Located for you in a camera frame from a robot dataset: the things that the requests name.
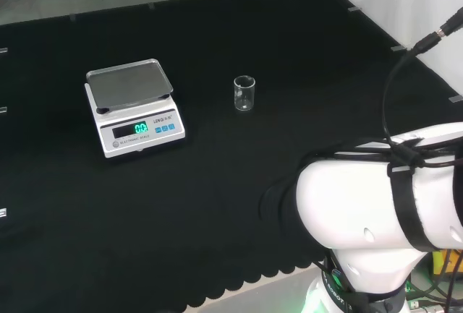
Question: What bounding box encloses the small clear glass beaker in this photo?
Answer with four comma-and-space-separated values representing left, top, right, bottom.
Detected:
233, 75, 257, 112

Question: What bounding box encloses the black bench cloth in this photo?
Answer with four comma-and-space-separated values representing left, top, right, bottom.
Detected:
0, 0, 463, 309

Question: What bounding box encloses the white electronic balance steel pan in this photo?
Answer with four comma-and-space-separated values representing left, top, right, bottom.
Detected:
85, 58, 186, 159

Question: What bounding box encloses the black cable with connector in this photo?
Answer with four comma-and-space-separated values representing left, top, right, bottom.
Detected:
381, 6, 463, 147

